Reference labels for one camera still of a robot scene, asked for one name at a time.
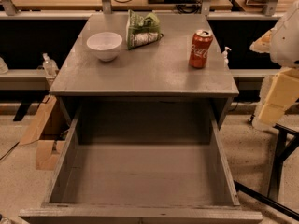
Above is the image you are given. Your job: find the grey top drawer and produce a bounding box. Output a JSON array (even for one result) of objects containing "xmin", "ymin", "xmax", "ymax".
[{"xmin": 20, "ymin": 101, "xmax": 263, "ymax": 224}]

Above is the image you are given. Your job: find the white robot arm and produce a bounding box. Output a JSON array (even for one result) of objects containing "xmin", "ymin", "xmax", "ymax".
[{"xmin": 249, "ymin": 1, "xmax": 299, "ymax": 130}]

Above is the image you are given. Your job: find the grey drawer cabinet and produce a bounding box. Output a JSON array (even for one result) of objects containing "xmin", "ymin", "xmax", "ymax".
[{"xmin": 50, "ymin": 12, "xmax": 238, "ymax": 124}]

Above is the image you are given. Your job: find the white pump dispenser bottle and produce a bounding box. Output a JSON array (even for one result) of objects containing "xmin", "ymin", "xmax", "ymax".
[{"xmin": 222, "ymin": 47, "xmax": 232, "ymax": 65}]

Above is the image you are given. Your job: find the red cola can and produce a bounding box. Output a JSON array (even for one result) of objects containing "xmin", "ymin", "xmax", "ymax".
[{"xmin": 189, "ymin": 30, "xmax": 213, "ymax": 69}]

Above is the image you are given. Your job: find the green chip bag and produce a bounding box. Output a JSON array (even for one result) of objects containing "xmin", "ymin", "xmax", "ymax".
[{"xmin": 126, "ymin": 10, "xmax": 164, "ymax": 50}]

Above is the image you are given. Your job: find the white ceramic bowl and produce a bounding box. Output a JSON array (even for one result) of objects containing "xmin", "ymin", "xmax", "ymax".
[{"xmin": 86, "ymin": 32, "xmax": 122, "ymax": 62}]

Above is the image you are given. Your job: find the wooden background desk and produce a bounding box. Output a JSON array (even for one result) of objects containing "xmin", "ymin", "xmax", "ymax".
[{"xmin": 12, "ymin": 0, "xmax": 175, "ymax": 11}]

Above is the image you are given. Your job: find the clear sanitizer bottle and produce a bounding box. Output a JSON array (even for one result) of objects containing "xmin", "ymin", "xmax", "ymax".
[{"xmin": 43, "ymin": 53, "xmax": 59, "ymax": 77}]

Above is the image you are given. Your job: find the brown cardboard box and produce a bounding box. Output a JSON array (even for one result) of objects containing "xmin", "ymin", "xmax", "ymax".
[{"xmin": 20, "ymin": 95, "xmax": 68, "ymax": 171}]

